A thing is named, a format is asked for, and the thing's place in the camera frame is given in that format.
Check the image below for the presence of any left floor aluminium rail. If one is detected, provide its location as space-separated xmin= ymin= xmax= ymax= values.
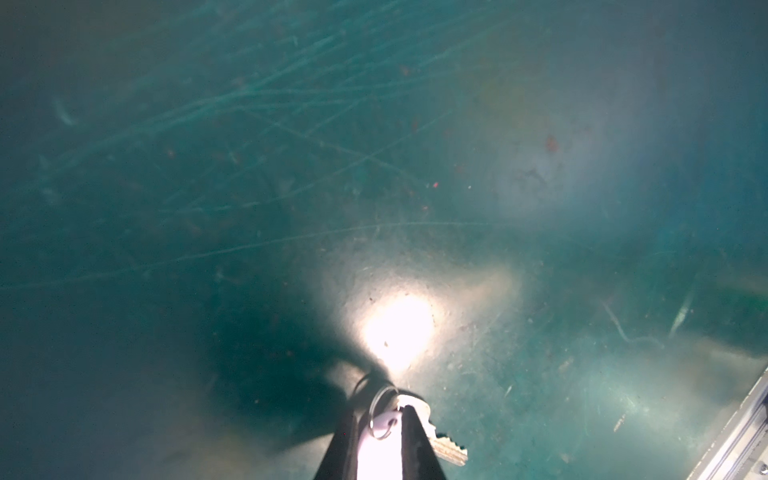
xmin=687 ymin=370 xmax=767 ymax=480

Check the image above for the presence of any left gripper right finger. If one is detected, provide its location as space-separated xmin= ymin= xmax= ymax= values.
xmin=401 ymin=406 xmax=447 ymax=480

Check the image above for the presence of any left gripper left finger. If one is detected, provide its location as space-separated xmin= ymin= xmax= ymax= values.
xmin=314 ymin=408 xmax=360 ymax=480

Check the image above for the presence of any silver key with white tag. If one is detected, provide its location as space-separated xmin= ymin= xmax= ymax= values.
xmin=350 ymin=374 xmax=469 ymax=479

